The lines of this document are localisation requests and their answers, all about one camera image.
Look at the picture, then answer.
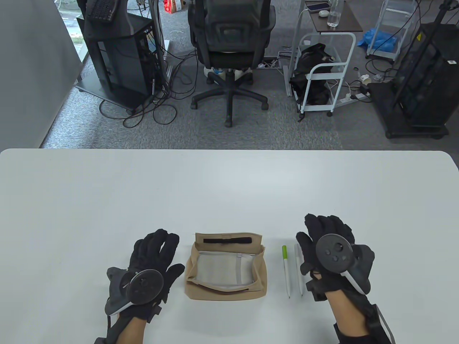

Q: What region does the black office chair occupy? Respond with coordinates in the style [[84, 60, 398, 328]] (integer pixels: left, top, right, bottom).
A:
[[187, 0, 276, 128]]

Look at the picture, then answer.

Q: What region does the black bag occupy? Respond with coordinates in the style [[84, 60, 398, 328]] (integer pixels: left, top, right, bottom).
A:
[[289, 43, 339, 106]]

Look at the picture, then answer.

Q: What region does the beige fabric pencil pouch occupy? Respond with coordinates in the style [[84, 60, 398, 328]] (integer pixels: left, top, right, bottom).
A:
[[184, 233, 268, 301]]

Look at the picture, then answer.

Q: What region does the white rolling cart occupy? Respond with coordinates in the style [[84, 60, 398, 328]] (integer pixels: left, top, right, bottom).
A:
[[366, 0, 420, 61]]

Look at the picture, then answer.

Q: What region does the black equipment rack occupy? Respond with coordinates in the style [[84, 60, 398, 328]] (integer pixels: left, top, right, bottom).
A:
[[369, 0, 459, 139]]

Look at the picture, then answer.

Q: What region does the person's right hand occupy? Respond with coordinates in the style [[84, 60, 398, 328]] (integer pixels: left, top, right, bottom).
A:
[[296, 214, 355, 293]]

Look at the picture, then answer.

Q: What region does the pink capped white twist pen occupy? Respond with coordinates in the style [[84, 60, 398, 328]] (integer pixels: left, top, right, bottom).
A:
[[294, 244, 304, 297]]

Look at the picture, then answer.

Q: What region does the black keyboard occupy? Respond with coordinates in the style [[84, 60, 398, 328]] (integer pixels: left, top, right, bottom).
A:
[[85, 0, 120, 25]]

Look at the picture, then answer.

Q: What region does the green capped white twist pen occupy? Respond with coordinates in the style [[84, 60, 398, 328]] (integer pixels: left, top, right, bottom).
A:
[[282, 245, 291, 299]]

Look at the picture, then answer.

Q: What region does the clear water bottle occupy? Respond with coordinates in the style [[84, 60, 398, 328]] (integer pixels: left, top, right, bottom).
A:
[[327, 0, 344, 28]]

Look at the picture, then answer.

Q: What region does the person's left hand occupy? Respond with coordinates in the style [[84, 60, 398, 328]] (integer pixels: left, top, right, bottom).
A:
[[120, 229, 185, 321]]

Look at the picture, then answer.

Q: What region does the black VR controller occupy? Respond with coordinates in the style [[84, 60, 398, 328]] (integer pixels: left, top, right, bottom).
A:
[[315, 234, 375, 295], [104, 267, 165, 316]]

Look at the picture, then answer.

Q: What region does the tangle of black floor cables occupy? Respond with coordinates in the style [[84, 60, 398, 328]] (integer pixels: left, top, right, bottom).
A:
[[99, 47, 201, 128]]

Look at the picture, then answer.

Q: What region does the black computer cart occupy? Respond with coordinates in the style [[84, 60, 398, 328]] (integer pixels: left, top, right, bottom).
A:
[[75, 0, 166, 115]]

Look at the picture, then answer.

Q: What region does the glass window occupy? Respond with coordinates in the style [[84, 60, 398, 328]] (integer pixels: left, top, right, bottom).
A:
[[54, 0, 89, 63]]

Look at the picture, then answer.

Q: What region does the black wrist strap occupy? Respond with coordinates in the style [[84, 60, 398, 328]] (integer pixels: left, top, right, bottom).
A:
[[333, 305, 391, 344]]

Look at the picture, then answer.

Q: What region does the person's left forearm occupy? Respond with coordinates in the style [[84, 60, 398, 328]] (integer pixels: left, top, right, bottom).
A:
[[118, 317, 146, 344]]

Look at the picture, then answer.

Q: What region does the brown side table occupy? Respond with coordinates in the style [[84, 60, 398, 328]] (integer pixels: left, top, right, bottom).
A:
[[285, 0, 363, 97]]

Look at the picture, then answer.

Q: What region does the white metal trolley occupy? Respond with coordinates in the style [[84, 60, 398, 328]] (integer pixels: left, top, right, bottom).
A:
[[297, 32, 357, 122]]

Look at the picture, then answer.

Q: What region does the white and blue plastic bag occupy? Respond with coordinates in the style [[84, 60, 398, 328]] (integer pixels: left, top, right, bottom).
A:
[[204, 66, 256, 83]]

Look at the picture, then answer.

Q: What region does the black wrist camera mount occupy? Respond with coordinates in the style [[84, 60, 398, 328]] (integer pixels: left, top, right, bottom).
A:
[[306, 279, 328, 301]]

